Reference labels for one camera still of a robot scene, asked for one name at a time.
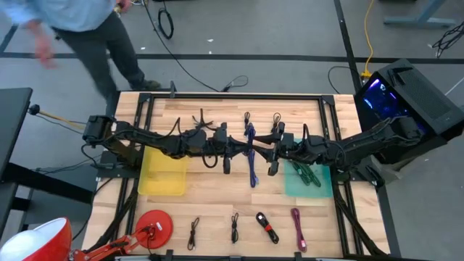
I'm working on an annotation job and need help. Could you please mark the tangled black floor cables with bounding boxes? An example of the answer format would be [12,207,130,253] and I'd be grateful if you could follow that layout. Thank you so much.
[431,20,464,59]

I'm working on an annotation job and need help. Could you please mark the thick black cable red strap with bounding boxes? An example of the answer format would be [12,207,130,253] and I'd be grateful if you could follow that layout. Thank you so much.
[254,211,281,245]

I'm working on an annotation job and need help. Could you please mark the thin black cable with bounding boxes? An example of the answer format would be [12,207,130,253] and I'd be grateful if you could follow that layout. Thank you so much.
[231,212,240,244]

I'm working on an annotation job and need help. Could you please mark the brown black bundled cable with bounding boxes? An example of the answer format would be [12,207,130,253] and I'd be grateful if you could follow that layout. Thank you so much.
[186,216,201,252]

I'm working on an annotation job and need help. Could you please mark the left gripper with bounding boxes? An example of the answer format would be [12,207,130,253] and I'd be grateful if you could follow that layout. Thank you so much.
[208,122,252,175]

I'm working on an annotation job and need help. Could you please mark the black floor cable with plug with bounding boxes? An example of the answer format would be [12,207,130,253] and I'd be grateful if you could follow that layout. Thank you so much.
[220,75,249,93]

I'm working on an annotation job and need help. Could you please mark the person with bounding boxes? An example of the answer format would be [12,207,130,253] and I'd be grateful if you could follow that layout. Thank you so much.
[0,0,162,117]

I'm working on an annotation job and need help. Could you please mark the blue braided cable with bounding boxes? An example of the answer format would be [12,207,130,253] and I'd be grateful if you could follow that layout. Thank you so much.
[243,122,259,189]

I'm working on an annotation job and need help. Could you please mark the grey computer stand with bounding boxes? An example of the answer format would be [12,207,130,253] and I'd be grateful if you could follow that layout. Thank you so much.
[375,139,450,186]

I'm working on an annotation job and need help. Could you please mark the grey desk leg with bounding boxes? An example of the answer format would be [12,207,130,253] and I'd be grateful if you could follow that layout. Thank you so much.
[383,0,457,29]

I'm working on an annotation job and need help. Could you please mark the black computer tower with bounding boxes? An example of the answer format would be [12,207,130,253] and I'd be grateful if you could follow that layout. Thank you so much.
[353,57,464,166]

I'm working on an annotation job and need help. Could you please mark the short black tied cable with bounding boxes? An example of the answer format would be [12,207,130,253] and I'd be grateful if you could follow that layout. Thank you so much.
[191,107,218,131]

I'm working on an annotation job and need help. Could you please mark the yellow extension cord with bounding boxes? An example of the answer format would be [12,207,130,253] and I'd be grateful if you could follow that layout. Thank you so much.
[360,0,376,79]

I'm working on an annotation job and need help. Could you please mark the curved black floor cable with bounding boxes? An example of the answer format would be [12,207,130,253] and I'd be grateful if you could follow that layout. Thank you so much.
[327,65,360,95]

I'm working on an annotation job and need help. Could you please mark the black table frame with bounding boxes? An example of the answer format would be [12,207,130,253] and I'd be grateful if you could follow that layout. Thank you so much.
[85,92,391,261]

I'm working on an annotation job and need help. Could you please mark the coiled black floor cable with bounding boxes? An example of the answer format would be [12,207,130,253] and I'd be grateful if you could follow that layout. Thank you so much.
[157,7,175,40]

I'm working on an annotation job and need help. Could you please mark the yellow translucent plastic bin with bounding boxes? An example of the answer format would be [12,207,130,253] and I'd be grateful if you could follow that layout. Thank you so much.
[137,145,189,196]

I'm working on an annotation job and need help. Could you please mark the green black braided cable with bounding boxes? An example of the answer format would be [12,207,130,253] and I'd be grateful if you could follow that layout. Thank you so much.
[289,161,323,189]

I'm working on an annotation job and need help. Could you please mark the magenta braided cable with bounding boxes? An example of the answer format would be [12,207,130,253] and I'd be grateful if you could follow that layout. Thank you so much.
[290,207,308,254]

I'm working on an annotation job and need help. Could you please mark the brown looped cable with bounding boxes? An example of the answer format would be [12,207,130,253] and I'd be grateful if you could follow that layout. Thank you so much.
[271,112,283,133]

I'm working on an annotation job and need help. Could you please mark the yellow rod black knob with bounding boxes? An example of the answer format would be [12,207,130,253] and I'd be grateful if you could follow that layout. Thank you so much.
[28,104,86,131]

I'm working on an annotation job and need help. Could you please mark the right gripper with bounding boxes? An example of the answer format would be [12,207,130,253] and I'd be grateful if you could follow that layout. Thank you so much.
[252,122,296,177]

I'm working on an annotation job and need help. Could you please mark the red desk lamp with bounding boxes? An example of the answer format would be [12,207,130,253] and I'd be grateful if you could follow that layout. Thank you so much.
[0,209,174,261]

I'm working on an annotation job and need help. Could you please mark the teal translucent plastic bin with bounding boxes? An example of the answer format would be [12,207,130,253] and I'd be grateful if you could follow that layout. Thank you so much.
[283,137,334,199]

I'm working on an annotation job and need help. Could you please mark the long black floor cable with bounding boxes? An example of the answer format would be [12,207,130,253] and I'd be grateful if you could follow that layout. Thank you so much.
[143,0,221,93]

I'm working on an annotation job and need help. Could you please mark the black side desk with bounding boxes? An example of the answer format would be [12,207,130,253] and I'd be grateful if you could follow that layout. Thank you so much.
[0,86,94,240]

